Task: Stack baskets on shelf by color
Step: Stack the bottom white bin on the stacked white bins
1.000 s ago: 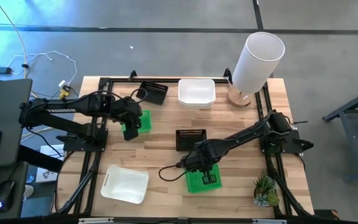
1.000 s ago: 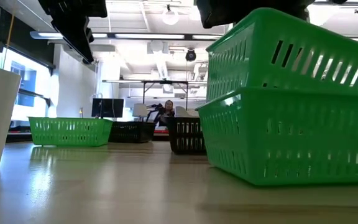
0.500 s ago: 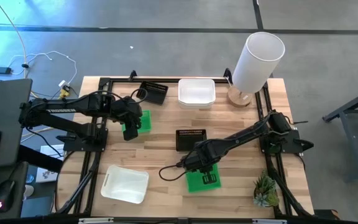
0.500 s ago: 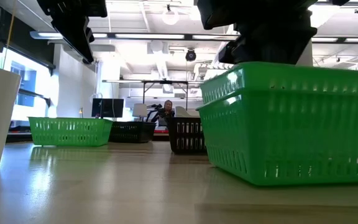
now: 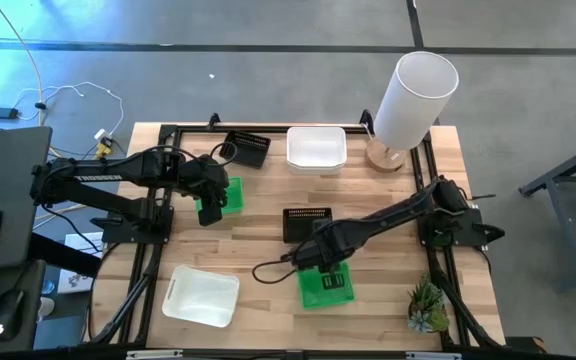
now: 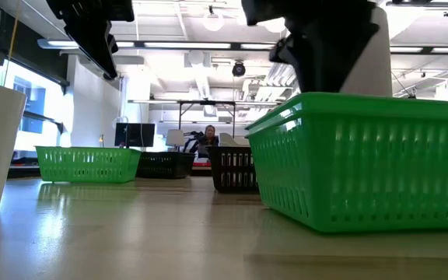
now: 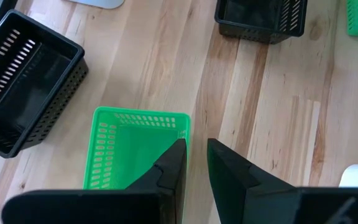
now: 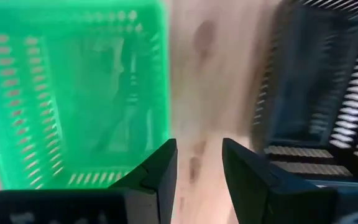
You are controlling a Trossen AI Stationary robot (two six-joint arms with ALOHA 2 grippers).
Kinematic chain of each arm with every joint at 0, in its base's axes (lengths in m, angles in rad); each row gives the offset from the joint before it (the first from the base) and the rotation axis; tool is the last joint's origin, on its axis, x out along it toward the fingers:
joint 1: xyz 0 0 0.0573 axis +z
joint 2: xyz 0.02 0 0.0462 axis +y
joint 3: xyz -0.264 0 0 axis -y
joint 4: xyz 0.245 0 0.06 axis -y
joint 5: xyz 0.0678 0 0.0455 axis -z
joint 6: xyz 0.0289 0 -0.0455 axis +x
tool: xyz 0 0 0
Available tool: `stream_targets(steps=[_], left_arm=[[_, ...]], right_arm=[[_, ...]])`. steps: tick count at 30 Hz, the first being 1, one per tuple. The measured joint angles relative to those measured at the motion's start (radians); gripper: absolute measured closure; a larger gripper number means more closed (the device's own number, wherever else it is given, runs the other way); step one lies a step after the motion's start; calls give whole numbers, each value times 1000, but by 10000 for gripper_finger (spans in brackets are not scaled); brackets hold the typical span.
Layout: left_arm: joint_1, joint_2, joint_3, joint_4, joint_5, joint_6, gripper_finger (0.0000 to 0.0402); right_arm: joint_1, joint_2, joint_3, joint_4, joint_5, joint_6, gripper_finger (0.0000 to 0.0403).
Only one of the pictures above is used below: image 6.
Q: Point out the person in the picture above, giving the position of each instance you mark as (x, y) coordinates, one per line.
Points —
(209, 136)

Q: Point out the white desk lamp shade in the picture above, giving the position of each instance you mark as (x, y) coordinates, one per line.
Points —
(175, 138)

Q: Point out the white cylinder lamp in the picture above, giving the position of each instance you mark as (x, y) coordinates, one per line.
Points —
(372, 66)

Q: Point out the long linear ceiling light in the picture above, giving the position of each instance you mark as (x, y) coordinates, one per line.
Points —
(189, 45)

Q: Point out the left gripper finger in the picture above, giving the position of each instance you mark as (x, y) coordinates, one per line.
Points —
(95, 43)

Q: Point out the black computer monitor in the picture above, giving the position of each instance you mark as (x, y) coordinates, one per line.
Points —
(134, 135)

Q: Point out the green slotted plastic basket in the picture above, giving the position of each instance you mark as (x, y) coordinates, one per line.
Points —
(88, 165)
(364, 175)
(364, 99)

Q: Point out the black metal frame stand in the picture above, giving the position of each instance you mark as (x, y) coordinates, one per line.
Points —
(206, 102)

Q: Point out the black slotted plastic basket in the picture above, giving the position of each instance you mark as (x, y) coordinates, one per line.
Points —
(232, 171)
(165, 165)

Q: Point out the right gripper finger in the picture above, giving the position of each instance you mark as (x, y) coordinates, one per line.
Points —
(325, 62)

